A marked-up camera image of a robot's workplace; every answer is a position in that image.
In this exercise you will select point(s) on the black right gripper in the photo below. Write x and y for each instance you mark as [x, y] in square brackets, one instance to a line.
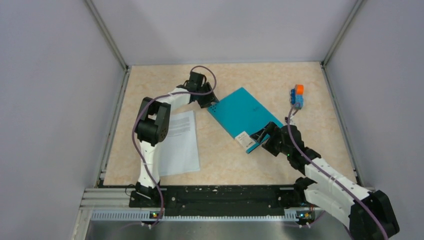
[272, 129]

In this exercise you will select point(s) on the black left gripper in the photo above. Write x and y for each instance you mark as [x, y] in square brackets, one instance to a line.
[210, 97]

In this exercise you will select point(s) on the teal folder black inside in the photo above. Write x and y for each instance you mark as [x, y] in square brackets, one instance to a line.
[241, 115]

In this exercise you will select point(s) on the white printed paper stack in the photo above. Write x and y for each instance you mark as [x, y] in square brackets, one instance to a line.
[179, 152]

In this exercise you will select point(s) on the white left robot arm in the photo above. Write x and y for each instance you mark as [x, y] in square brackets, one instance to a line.
[152, 125]

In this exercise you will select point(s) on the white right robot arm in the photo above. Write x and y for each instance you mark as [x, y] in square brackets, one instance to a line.
[338, 188]

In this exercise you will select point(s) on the colourful toy block stack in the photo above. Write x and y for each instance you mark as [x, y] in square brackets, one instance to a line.
[297, 96]

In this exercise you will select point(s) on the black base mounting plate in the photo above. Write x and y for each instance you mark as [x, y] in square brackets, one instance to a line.
[227, 201]

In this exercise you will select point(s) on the aluminium frame rail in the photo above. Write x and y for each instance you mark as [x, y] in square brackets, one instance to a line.
[115, 202]

